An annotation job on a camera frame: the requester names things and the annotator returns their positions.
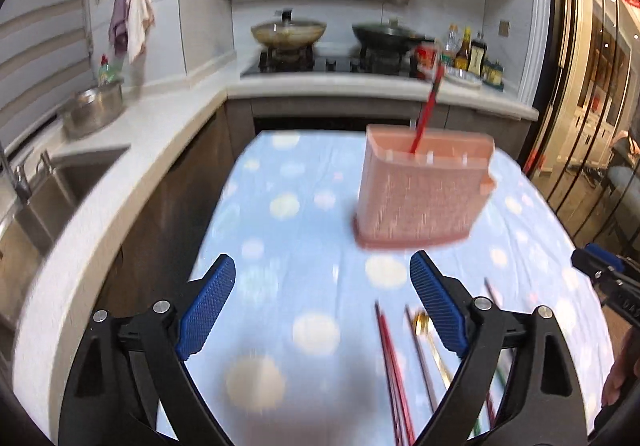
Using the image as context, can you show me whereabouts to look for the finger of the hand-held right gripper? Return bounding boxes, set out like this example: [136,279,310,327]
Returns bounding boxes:
[571,242,628,284]

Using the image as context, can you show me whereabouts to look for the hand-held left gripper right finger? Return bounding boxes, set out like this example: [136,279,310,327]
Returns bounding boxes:
[409,250,588,446]

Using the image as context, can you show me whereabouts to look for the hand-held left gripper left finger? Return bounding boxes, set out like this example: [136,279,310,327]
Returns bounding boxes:
[59,254,237,446]

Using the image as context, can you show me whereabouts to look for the gold flower spoon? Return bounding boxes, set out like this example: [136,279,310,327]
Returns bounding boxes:
[411,312,457,394]

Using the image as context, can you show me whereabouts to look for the green chopstick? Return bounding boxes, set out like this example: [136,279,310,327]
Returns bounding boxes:
[474,356,512,433]

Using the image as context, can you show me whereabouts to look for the pink perforated utensil holder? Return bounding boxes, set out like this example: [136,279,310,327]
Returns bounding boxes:
[354,123,497,251]

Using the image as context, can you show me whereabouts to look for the person's right hand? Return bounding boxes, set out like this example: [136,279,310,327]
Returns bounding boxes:
[601,326,640,409]

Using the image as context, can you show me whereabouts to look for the blue spotted tablecloth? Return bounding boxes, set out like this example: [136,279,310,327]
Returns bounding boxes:
[156,130,617,446]

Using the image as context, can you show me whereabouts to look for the glass sliding door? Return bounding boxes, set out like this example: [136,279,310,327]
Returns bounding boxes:
[520,0,640,247]

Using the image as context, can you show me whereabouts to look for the steel sink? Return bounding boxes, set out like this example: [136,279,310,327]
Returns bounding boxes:
[0,146,128,271]

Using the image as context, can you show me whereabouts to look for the small seasoning jars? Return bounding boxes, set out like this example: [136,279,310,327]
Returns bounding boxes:
[482,60,506,87]

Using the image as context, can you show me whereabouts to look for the steel faucet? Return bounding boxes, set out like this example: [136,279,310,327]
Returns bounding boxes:
[0,141,53,204]

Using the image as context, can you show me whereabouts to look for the steel pot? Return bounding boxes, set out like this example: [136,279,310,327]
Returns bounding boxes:
[57,80,125,139]

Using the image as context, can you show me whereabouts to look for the dark soy sauce bottle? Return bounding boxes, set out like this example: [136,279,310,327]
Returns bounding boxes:
[467,33,488,79]

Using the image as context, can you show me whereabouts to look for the brown sauce bottle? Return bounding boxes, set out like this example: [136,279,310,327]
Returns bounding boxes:
[454,27,473,72]

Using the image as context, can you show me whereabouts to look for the red jar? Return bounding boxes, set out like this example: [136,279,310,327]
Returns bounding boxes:
[414,42,441,79]

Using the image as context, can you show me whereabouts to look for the green dish soap bottle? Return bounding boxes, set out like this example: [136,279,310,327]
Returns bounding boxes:
[96,54,123,87]

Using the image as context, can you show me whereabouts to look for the clear oil bottle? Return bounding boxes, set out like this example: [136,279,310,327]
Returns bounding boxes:
[442,23,460,69]

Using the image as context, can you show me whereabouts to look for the black gas stove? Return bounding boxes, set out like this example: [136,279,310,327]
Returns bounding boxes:
[239,43,426,79]

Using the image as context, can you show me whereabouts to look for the black wok with lid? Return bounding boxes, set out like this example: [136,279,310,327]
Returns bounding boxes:
[351,17,436,54]

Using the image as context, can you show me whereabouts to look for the beige frying pan with lid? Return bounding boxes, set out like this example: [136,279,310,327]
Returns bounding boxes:
[250,10,328,49]

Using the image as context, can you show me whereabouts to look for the white towel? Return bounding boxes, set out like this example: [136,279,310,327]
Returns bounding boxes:
[125,0,156,65]

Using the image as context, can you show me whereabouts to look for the purple towel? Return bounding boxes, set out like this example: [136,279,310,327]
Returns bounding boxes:
[108,0,132,55]

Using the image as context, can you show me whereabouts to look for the window blinds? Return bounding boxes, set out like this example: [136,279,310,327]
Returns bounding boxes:
[0,0,96,147]

